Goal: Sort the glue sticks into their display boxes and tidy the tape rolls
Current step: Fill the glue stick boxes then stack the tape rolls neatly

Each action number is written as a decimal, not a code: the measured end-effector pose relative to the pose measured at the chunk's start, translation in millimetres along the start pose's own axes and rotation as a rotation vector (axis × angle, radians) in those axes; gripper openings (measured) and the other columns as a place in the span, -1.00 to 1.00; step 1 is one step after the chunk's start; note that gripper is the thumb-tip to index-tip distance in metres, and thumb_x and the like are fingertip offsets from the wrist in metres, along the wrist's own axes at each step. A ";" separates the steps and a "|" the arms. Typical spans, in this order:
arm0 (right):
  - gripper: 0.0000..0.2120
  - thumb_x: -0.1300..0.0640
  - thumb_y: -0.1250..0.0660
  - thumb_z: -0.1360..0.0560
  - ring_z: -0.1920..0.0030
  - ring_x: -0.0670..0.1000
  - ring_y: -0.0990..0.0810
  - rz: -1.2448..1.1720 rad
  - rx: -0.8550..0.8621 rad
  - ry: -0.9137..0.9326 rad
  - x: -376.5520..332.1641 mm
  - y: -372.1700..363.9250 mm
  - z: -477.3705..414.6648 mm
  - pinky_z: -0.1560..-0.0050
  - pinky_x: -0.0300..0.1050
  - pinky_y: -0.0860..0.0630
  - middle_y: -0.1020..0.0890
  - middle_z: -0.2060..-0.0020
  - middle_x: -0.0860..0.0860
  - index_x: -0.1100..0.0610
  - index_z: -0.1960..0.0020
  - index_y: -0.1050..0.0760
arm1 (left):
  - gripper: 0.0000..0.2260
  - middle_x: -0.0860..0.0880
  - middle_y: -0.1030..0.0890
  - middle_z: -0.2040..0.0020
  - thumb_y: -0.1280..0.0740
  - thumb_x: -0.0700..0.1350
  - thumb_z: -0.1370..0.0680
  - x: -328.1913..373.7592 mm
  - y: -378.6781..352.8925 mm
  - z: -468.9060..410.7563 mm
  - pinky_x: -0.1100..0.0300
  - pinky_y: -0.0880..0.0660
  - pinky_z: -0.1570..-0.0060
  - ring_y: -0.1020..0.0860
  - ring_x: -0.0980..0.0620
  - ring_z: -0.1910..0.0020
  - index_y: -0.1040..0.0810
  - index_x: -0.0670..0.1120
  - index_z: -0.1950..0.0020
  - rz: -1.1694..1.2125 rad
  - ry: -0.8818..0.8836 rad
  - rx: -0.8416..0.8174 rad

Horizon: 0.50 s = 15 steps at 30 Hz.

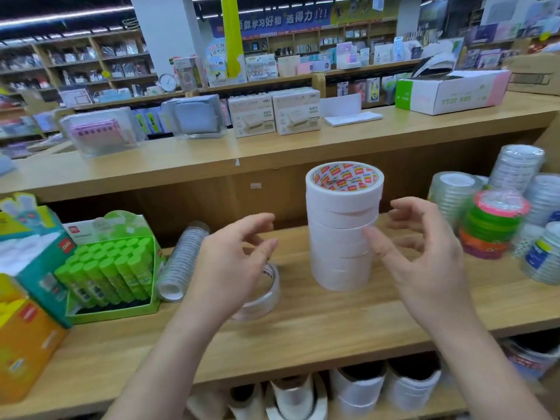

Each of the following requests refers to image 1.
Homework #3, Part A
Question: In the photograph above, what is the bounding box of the blue label clear tape stack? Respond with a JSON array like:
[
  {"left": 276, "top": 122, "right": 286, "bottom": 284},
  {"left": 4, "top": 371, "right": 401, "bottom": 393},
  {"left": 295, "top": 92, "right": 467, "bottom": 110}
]
[{"left": 520, "top": 221, "right": 560, "bottom": 286}]

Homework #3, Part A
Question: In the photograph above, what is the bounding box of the teal glue display box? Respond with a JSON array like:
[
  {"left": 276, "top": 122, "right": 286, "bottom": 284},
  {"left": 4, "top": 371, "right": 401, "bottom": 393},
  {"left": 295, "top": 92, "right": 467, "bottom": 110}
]
[{"left": 0, "top": 192, "right": 74, "bottom": 329}]

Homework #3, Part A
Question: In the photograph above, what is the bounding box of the blue hanging banner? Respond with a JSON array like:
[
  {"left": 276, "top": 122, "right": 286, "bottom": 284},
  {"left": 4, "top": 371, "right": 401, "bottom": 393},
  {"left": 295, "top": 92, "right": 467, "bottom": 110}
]
[{"left": 209, "top": 6, "right": 332, "bottom": 39}]

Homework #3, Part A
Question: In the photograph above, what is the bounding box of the group of green glue sticks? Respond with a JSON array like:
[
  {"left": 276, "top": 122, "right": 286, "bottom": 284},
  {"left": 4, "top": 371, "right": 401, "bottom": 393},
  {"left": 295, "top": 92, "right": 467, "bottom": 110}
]
[{"left": 55, "top": 237, "right": 154, "bottom": 309}]

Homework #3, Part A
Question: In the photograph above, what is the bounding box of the person's left hand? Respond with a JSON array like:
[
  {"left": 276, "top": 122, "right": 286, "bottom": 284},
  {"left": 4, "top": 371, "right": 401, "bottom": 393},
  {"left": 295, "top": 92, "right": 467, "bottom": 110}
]
[{"left": 181, "top": 212, "right": 280, "bottom": 329}]

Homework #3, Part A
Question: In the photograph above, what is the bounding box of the white notepad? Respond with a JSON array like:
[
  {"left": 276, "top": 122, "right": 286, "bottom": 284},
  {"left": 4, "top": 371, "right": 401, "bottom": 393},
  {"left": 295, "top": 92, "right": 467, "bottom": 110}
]
[{"left": 324, "top": 111, "right": 384, "bottom": 127}]

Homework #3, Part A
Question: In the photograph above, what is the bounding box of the white green pink carton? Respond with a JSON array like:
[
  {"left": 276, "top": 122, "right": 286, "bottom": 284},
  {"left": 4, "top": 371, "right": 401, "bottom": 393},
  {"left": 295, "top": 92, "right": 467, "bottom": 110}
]
[{"left": 395, "top": 69, "right": 512, "bottom": 116}]

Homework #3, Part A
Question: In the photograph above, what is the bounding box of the green glue stick display box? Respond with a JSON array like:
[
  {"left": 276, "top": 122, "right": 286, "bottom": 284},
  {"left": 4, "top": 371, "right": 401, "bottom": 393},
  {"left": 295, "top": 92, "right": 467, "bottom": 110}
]
[{"left": 55, "top": 210, "right": 166, "bottom": 325}]

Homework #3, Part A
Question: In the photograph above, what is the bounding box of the person's right forearm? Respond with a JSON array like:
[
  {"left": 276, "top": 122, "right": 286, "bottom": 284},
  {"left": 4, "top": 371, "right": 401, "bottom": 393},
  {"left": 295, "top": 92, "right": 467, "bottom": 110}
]
[{"left": 431, "top": 318, "right": 553, "bottom": 420}]

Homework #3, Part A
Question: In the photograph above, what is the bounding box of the white stapler box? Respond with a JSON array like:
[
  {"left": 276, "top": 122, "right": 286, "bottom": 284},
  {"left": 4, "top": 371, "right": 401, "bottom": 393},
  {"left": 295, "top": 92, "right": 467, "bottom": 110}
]
[
  {"left": 228, "top": 94, "right": 277, "bottom": 139},
  {"left": 272, "top": 87, "right": 322, "bottom": 136}
]

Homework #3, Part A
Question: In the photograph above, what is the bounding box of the wide white tape roll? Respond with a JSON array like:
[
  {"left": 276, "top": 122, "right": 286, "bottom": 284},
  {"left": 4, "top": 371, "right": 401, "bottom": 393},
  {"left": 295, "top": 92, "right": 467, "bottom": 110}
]
[{"left": 265, "top": 373, "right": 328, "bottom": 420}]

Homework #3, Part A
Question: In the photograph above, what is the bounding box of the clear plastic pink pack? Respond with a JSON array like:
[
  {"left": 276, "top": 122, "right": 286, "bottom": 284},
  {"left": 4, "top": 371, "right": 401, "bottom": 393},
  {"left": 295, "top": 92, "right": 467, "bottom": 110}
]
[{"left": 59, "top": 107, "right": 145, "bottom": 159}]

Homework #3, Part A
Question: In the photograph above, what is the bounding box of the wooden background shelf unit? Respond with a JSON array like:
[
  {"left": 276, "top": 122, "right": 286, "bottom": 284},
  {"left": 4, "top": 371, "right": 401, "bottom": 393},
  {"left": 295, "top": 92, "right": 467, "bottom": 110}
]
[{"left": 0, "top": 29, "right": 159, "bottom": 111}]

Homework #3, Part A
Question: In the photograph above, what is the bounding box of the white dotted tape pack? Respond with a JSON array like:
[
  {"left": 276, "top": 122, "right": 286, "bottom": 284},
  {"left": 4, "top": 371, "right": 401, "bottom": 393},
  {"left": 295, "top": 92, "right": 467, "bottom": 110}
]
[{"left": 509, "top": 223, "right": 544, "bottom": 259}]

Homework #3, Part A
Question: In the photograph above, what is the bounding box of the stack of coloured tape rolls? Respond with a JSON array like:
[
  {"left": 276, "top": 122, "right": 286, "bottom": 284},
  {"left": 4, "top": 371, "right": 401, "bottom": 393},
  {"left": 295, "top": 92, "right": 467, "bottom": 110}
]
[{"left": 458, "top": 190, "right": 531, "bottom": 260}]

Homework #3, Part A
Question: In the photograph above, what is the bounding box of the clear plastic blue pack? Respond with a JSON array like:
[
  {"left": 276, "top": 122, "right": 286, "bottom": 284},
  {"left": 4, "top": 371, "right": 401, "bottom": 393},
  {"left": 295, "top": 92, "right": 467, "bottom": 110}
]
[{"left": 161, "top": 94, "right": 228, "bottom": 140}]

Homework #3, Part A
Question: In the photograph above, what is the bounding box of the stack of white tape rolls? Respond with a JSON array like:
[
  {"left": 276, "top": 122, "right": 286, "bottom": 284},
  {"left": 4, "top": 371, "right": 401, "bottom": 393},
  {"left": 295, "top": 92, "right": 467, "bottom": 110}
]
[{"left": 305, "top": 162, "right": 385, "bottom": 293}]

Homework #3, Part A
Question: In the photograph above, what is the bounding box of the brown cardboard box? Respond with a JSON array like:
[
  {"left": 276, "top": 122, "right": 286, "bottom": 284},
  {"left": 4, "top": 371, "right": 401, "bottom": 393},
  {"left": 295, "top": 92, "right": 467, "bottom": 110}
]
[{"left": 502, "top": 51, "right": 560, "bottom": 97}]

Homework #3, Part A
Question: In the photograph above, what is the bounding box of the white card sign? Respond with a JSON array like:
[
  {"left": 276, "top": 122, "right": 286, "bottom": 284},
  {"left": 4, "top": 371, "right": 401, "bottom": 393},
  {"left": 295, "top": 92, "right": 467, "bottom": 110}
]
[{"left": 319, "top": 93, "right": 363, "bottom": 119}]

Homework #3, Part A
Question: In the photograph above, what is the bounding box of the yellow green hanging banner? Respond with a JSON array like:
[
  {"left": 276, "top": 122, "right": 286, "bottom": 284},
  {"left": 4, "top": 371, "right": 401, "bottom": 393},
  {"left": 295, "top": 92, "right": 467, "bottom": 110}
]
[{"left": 220, "top": 0, "right": 248, "bottom": 80}]

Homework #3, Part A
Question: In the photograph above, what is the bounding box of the wrapped white tape pack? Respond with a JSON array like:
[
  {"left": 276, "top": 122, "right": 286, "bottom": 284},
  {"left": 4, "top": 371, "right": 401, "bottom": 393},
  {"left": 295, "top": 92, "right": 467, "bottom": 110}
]
[
  {"left": 329, "top": 362, "right": 387, "bottom": 417},
  {"left": 387, "top": 353, "right": 442, "bottom": 412}
]

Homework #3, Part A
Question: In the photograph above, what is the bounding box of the single clear tape roll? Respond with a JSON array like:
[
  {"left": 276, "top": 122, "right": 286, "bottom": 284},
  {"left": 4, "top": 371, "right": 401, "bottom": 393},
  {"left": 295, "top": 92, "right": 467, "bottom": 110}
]
[{"left": 231, "top": 262, "right": 281, "bottom": 322}]

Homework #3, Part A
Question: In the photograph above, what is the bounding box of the yellow orange display box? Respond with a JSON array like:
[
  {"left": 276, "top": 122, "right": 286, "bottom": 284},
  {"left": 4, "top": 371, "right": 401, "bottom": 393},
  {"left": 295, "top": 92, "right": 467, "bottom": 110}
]
[{"left": 0, "top": 273, "right": 69, "bottom": 405}]

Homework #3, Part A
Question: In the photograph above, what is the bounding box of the wrapped stack of clear tapes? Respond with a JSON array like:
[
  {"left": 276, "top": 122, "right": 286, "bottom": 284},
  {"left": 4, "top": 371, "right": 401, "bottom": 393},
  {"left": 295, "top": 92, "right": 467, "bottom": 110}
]
[
  {"left": 488, "top": 144, "right": 546, "bottom": 194},
  {"left": 523, "top": 173, "right": 560, "bottom": 226},
  {"left": 427, "top": 171, "right": 484, "bottom": 229}
]

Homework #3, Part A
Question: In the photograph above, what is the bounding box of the person's right hand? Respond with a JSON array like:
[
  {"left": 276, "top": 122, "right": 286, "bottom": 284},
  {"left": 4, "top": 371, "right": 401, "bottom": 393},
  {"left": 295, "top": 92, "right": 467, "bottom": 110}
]
[{"left": 362, "top": 197, "right": 483, "bottom": 336}]

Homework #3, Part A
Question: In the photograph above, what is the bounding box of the sleeve of clear tape rolls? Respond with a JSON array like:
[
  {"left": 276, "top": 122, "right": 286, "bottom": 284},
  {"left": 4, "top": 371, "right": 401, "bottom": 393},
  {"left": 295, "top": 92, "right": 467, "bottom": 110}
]
[{"left": 156, "top": 221, "right": 211, "bottom": 302}]

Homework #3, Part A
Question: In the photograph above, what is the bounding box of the person's left forearm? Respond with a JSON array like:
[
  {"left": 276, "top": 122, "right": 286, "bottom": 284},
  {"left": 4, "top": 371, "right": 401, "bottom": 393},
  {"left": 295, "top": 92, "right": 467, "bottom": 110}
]
[{"left": 103, "top": 299, "right": 235, "bottom": 420}]

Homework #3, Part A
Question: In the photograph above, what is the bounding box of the wooden display shelf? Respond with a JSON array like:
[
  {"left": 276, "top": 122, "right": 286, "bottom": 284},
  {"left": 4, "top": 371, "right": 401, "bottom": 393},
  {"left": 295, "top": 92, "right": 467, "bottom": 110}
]
[{"left": 0, "top": 91, "right": 560, "bottom": 420}]

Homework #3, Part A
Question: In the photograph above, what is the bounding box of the printed wrapped tape pack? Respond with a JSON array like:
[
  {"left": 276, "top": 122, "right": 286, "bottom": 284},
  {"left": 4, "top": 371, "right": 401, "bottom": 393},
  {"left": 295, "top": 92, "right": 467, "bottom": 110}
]
[{"left": 500, "top": 330, "right": 560, "bottom": 382}]

